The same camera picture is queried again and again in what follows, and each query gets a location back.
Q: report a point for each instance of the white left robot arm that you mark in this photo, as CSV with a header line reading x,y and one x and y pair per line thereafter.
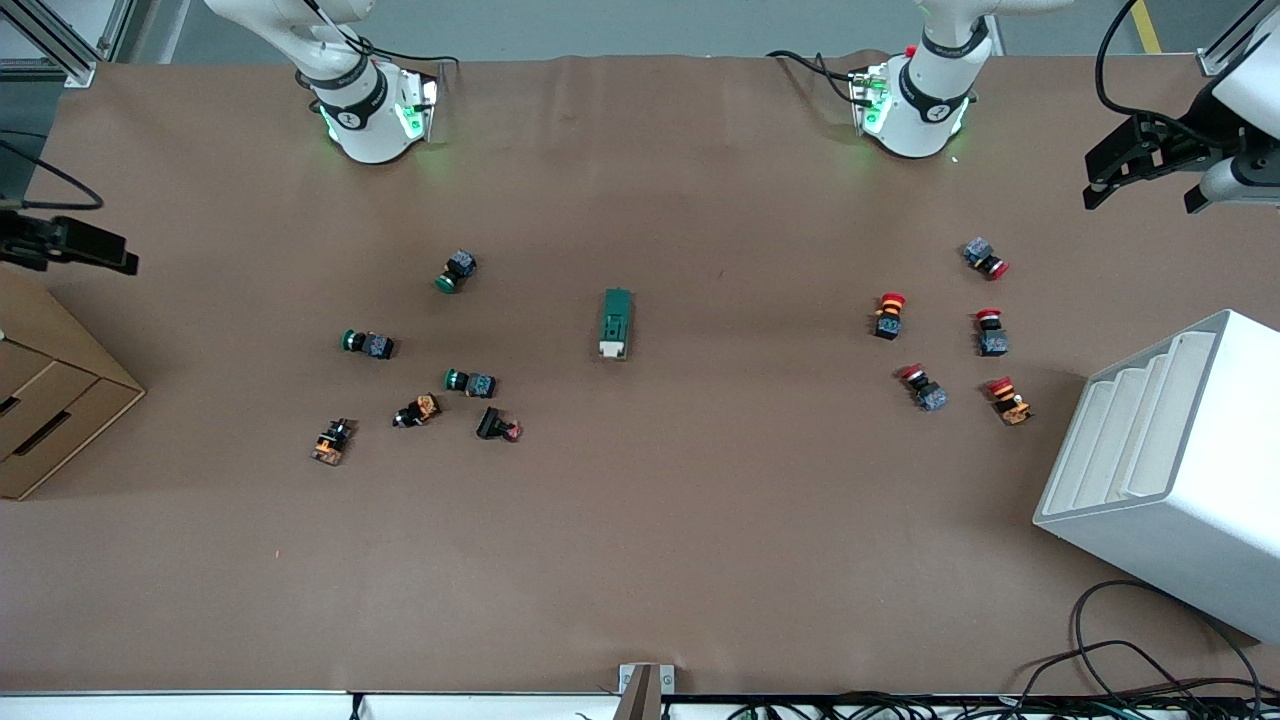
x,y
925,100

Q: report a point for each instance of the red mushroom button orange block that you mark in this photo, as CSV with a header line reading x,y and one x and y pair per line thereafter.
x,y
1010,400
889,315

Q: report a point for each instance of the black button orange block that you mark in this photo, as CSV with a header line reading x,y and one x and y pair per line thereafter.
x,y
417,410
331,441

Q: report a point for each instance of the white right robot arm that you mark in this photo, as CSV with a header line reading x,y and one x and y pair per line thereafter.
x,y
365,110

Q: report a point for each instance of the brown cardboard box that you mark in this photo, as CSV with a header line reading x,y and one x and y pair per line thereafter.
x,y
50,400

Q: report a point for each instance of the black button red block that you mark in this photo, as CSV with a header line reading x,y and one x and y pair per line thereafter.
x,y
495,425

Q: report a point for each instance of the metal edge bracket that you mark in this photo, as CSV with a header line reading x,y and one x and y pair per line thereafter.
x,y
645,690

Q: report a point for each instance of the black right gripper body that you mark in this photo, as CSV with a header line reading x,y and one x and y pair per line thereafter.
x,y
28,243

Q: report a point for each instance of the aluminium frame profile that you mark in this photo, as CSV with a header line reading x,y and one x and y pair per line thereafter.
x,y
60,55
1210,62

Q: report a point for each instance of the white table edge rail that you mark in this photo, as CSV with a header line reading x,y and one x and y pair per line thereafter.
x,y
200,707

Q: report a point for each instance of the white stepped plastic rack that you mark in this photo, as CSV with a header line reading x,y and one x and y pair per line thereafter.
x,y
1180,480

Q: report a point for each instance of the brown table mat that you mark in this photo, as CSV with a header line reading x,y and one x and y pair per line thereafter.
x,y
700,500

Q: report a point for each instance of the red mushroom button grey block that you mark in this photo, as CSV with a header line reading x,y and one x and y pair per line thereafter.
x,y
991,335
985,258
923,387

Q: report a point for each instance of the green push button switch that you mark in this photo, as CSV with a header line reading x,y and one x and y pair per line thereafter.
x,y
457,270
470,382
368,344

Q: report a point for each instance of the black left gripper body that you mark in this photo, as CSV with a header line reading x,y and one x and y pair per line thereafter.
x,y
1188,137

